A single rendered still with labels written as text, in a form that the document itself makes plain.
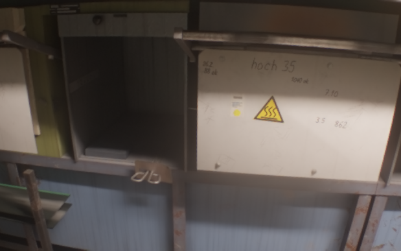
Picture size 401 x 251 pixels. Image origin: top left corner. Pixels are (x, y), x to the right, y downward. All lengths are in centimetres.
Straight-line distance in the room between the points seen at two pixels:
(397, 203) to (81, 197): 138
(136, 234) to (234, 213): 48
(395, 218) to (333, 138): 61
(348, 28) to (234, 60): 39
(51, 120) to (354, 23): 116
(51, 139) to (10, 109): 22
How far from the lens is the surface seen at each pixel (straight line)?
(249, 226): 147
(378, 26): 117
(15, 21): 134
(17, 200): 158
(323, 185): 131
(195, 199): 141
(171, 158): 137
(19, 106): 131
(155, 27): 112
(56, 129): 141
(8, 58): 128
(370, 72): 106
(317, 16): 112
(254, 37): 87
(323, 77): 102
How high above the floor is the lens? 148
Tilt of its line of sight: 22 degrees down
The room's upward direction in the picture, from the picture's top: 1 degrees clockwise
